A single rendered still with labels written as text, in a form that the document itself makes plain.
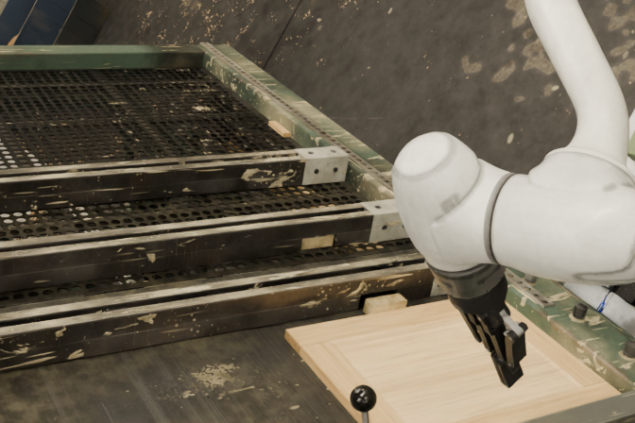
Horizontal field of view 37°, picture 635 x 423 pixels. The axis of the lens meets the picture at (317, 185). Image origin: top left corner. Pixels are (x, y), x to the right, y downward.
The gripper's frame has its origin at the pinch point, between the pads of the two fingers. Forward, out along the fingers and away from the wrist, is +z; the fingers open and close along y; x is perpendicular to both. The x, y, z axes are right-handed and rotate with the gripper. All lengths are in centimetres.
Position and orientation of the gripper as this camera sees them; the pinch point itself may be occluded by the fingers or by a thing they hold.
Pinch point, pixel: (506, 364)
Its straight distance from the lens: 133.3
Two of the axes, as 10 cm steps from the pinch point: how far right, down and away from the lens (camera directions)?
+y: 5.7, 4.0, -7.2
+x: 7.5, -6.2, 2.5
